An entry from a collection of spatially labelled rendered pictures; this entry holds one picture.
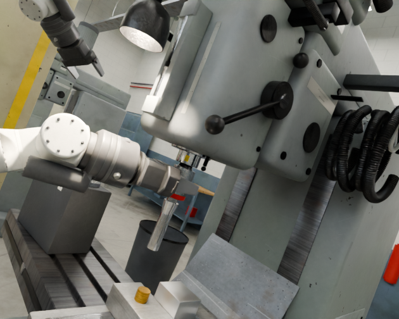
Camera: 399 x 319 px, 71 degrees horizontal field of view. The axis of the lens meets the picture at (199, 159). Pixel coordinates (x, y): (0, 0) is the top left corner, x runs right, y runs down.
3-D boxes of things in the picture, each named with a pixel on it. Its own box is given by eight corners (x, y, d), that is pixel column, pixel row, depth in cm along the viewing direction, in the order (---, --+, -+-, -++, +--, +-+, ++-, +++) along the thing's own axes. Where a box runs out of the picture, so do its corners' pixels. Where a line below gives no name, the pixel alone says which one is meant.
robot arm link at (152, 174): (188, 162, 50) (125, 137, 44) (167, 212, 50) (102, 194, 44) (163, 152, 61) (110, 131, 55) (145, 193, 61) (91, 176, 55)
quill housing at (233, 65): (194, 147, 43) (269, -42, 44) (130, 126, 58) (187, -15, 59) (258, 176, 57) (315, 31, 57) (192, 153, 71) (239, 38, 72)
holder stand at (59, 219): (46, 254, 71) (76, 181, 71) (16, 219, 84) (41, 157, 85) (88, 253, 80) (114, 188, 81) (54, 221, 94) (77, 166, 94)
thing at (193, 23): (152, 112, 47) (199, -3, 47) (140, 110, 50) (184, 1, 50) (170, 121, 50) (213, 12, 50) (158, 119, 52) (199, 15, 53)
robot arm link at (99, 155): (108, 138, 54) (45, 114, 49) (127, 129, 46) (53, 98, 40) (88, 195, 52) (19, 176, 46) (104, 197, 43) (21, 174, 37)
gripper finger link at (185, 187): (193, 197, 56) (166, 188, 53) (199, 182, 56) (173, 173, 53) (196, 199, 55) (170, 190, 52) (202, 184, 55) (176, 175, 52)
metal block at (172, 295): (166, 337, 45) (180, 302, 45) (146, 313, 49) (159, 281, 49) (189, 332, 48) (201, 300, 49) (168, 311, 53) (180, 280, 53)
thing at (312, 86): (272, 165, 55) (319, 43, 56) (192, 141, 73) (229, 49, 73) (309, 186, 68) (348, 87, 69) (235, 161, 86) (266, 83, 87)
